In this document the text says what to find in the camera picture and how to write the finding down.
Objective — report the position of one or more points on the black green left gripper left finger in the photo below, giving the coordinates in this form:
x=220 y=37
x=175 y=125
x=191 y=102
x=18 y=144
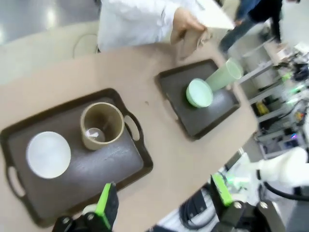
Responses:
x=109 y=205

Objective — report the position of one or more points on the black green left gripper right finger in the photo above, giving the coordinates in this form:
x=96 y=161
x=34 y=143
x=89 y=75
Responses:
x=218 y=191

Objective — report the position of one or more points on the light green bowl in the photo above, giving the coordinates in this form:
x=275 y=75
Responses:
x=199 y=93

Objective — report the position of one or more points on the light green cup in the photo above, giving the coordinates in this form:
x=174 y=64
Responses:
x=220 y=77

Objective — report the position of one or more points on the white coat sleeve forearm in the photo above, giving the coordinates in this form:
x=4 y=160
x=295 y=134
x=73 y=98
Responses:
x=166 y=14

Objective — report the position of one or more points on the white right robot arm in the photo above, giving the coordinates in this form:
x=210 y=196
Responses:
x=282 y=166

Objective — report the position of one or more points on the bare person hand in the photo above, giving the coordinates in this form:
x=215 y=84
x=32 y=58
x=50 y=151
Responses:
x=183 y=21

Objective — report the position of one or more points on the white bowl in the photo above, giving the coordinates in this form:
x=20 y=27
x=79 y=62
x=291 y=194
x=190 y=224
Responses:
x=48 y=154

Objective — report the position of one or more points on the tan cup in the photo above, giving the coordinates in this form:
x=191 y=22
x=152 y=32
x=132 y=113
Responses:
x=96 y=113

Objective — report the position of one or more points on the white table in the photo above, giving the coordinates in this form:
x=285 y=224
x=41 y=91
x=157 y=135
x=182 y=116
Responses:
x=217 y=13

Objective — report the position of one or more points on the person in black top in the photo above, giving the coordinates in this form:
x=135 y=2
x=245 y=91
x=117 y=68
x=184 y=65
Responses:
x=263 y=17

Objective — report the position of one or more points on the white coat person torso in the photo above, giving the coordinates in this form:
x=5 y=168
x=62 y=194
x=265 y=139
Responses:
x=125 y=21

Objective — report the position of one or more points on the aluminium frame equipment rack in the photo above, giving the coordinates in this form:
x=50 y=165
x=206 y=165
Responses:
x=272 y=96

